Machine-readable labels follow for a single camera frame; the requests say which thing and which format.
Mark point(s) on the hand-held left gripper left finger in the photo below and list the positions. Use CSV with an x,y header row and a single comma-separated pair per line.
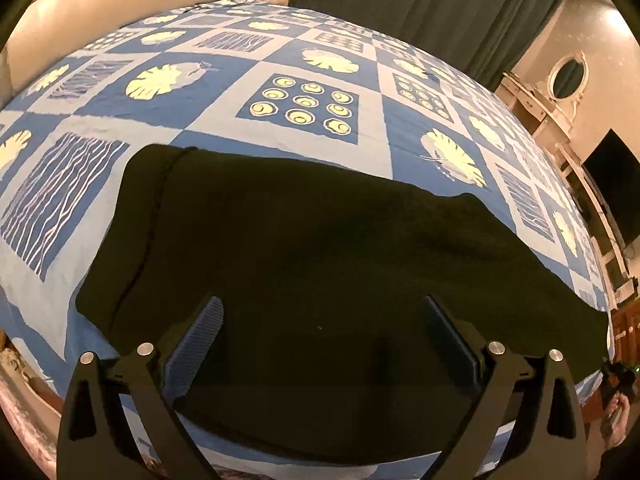
x,y
200,330

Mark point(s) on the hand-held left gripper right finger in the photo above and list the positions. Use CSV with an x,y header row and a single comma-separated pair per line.
x,y
445,330

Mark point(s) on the black pants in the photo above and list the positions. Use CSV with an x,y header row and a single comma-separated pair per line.
x,y
310,230

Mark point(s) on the person's right hand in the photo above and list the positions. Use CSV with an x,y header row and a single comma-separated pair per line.
x,y
622,410

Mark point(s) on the brown wooden cabinet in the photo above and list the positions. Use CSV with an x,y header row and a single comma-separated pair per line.
x,y
631,325

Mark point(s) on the white television console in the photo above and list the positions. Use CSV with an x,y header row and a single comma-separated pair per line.
x,y
595,210

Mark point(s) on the black flat television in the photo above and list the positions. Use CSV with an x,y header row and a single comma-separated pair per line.
x,y
612,180

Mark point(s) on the blue leaf-print bedsheet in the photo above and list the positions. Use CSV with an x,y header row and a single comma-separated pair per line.
x,y
210,110

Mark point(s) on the white dressing table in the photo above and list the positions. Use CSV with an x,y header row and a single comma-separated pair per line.
x,y
530,105

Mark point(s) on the dark green curtain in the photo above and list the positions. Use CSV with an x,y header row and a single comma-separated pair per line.
x,y
430,10

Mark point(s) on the beige upholstered headboard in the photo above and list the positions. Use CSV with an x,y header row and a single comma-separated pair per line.
x,y
115,5

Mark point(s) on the white oval wall mirror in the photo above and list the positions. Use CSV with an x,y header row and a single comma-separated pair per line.
x,y
568,76

